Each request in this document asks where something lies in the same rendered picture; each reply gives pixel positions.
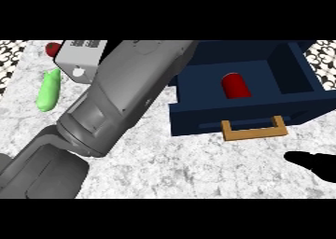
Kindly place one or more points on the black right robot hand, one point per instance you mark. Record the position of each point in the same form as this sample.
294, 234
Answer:
320, 166

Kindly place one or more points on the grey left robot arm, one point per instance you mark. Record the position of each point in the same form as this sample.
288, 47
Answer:
111, 93

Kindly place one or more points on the dark blue drawer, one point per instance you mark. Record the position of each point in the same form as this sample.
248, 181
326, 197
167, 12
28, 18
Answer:
248, 105

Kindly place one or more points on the red can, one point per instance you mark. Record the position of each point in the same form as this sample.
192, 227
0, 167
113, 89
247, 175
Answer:
235, 86

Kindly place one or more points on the dark blue cabinet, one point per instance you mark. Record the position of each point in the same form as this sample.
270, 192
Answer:
248, 51

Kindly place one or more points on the green vegetable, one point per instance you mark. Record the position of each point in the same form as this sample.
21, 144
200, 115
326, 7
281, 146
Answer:
49, 91

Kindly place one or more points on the red round fruit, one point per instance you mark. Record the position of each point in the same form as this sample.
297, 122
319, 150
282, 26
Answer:
52, 49

